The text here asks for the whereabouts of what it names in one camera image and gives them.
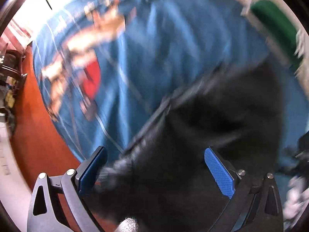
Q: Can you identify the black leather jacket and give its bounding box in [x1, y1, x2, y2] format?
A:
[84, 62, 282, 231]

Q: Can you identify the grey gloved left hand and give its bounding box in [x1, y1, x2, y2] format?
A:
[114, 217, 139, 232]

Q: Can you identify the blue striped bed sheet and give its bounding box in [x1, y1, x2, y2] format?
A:
[32, 0, 308, 161]

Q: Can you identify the dark wooden chair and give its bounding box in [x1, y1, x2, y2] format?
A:
[1, 43, 27, 95]

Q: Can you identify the green grey garment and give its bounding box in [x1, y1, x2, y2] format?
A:
[250, 0, 305, 72]

